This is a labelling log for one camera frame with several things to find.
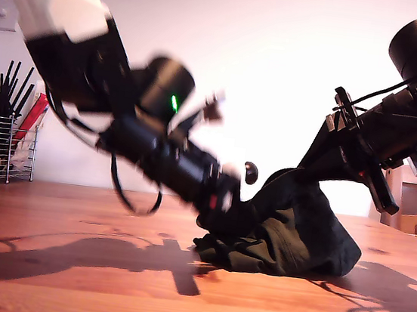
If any wooden chair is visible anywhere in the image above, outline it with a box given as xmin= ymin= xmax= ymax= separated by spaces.
xmin=366 ymin=156 xmax=417 ymax=235

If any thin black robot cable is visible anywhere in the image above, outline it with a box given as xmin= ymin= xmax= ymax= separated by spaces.
xmin=38 ymin=86 xmax=114 ymax=152
xmin=345 ymin=73 xmax=412 ymax=115

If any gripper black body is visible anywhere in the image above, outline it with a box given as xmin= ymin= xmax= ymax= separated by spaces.
xmin=315 ymin=85 xmax=417 ymax=219

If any white paper packet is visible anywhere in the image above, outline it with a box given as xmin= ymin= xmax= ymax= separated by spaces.
xmin=7 ymin=128 xmax=39 ymax=175

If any flat black robot cable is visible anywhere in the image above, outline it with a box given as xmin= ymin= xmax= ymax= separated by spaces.
xmin=104 ymin=151 xmax=168 ymax=218

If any brown cardboard box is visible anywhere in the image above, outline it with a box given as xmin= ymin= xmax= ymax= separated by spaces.
xmin=398 ymin=212 xmax=417 ymax=236

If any dark green underwear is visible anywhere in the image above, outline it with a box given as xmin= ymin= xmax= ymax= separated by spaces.
xmin=189 ymin=155 xmax=372 ymax=289

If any red paper packet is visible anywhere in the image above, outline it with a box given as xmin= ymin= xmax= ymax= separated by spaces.
xmin=11 ymin=89 xmax=54 ymax=148

